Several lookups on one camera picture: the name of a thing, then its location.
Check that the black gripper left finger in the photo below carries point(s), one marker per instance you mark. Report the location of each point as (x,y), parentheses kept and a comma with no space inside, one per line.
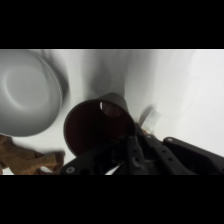
(100,161)

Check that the brown plush animal toy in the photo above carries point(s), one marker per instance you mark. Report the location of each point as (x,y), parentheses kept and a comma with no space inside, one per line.
(23,158)

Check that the brown cup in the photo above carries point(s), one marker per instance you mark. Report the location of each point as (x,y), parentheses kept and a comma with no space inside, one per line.
(90,126)

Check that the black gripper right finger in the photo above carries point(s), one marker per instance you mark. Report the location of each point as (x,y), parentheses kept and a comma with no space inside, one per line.
(180,158)

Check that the grey bowl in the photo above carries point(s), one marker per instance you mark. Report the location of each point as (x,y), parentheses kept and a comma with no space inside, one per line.
(28,93)

